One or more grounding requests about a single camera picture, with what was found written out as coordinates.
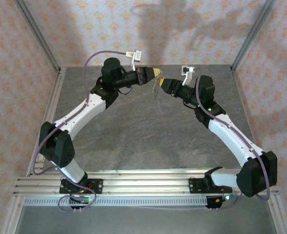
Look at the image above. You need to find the aluminium table side rail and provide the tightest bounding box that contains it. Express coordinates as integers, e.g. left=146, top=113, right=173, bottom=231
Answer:
left=230, top=64, right=262, bottom=156
left=26, top=67, right=67, bottom=176

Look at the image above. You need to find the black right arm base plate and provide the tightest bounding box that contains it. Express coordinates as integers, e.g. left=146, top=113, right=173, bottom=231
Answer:
left=189, top=177, right=233, bottom=195

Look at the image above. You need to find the small controller board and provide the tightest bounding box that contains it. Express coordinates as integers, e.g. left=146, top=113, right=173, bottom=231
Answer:
left=220, top=193, right=239, bottom=202
left=79, top=196, right=96, bottom=205

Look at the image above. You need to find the aluminium lower frame rail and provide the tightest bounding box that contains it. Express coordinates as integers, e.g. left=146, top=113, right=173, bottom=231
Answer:
left=0, top=195, right=26, bottom=234
left=266, top=194, right=287, bottom=234

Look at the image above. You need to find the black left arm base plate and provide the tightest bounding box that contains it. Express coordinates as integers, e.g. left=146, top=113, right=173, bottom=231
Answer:
left=59, top=178, right=103, bottom=195

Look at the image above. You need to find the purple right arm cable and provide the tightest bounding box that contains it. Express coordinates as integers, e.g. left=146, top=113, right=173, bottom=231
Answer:
left=193, top=68, right=272, bottom=211

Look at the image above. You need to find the white slotted cable duct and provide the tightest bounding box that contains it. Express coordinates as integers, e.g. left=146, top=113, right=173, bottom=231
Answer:
left=23, top=196, right=209, bottom=207

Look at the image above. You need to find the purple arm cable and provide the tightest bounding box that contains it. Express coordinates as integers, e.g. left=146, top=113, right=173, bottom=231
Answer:
left=193, top=68, right=272, bottom=211
left=31, top=50, right=126, bottom=213

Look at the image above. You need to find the wide aluminium mounting beam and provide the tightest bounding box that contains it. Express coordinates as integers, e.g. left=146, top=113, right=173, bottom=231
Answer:
left=13, top=176, right=279, bottom=196

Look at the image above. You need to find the aluminium frame post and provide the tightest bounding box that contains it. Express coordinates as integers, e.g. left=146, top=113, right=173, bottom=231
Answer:
left=230, top=0, right=278, bottom=72
left=13, top=0, right=66, bottom=74

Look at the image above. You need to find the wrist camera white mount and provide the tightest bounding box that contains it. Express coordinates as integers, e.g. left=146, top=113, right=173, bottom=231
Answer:
left=180, top=64, right=195, bottom=86
left=125, top=49, right=144, bottom=71

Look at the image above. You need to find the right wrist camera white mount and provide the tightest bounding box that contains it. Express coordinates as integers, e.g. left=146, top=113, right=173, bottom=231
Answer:
left=180, top=64, right=195, bottom=86

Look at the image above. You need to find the aluminium table edge rail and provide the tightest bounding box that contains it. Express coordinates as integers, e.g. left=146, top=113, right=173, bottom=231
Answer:
left=27, top=170, right=241, bottom=177

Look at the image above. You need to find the grey metal shelf panel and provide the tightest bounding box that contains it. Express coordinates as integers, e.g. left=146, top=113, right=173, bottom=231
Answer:
left=15, top=205, right=277, bottom=234

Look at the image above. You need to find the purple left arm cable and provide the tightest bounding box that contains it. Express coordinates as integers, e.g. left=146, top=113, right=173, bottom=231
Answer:
left=31, top=50, right=126, bottom=213

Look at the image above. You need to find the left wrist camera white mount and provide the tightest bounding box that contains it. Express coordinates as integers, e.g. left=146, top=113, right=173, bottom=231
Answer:
left=125, top=49, right=144, bottom=71

